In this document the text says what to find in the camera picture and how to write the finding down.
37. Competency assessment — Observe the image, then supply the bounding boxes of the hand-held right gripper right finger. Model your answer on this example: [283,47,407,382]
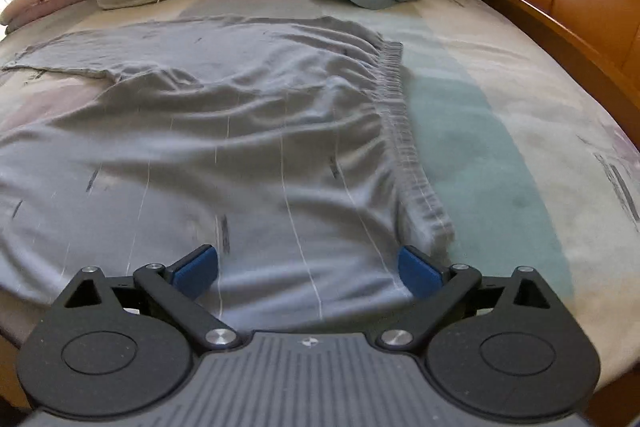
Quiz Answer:
[376,245,552,353]

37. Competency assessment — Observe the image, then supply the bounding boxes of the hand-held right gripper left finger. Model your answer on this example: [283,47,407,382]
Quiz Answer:
[64,243,244,353]

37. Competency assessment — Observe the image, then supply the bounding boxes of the grey pants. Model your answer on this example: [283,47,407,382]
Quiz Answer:
[0,14,456,333]

